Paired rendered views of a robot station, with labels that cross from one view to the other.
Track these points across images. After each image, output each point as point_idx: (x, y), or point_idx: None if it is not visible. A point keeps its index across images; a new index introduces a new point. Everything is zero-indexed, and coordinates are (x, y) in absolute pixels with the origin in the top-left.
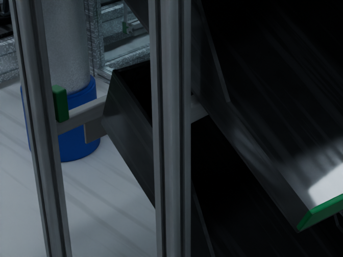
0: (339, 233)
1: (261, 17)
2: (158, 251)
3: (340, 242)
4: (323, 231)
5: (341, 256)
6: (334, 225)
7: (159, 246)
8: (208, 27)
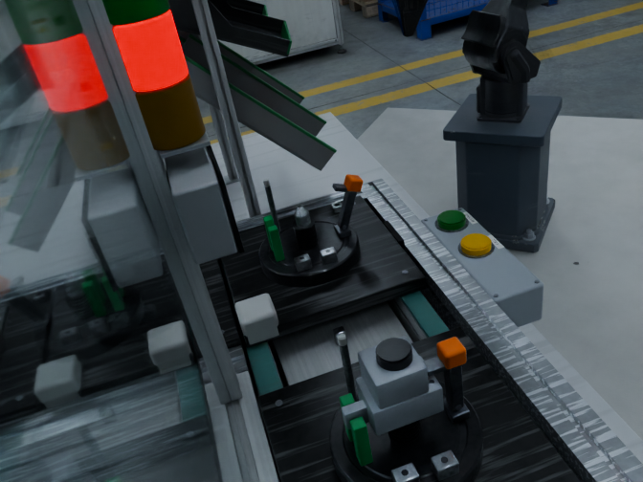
0: (234, 10)
1: None
2: (199, 19)
3: (237, 15)
4: (226, 17)
5: (241, 22)
6: (230, 8)
7: (199, 14)
8: None
